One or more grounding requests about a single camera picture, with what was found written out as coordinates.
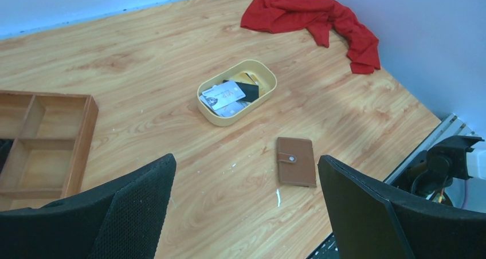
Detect wooden compartment tray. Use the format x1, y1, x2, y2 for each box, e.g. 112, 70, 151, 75
1, 90, 99, 211

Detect brown leather card holder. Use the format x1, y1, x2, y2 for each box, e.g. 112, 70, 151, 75
276, 137, 317, 188

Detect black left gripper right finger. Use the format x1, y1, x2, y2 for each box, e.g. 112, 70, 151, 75
318, 155, 485, 258

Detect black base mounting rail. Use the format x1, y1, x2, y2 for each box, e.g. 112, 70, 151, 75
307, 113, 477, 259

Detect red cloth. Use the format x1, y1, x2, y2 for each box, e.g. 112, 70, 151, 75
240, 0, 381, 74

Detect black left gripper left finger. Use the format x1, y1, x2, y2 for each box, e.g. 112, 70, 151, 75
1, 154, 177, 258

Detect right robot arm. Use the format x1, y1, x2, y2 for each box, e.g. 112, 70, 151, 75
396, 135, 485, 204

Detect beige oval tray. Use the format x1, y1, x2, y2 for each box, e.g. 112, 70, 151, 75
197, 60, 277, 127

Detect gold card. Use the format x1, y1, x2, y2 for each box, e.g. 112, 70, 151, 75
230, 72, 265, 97

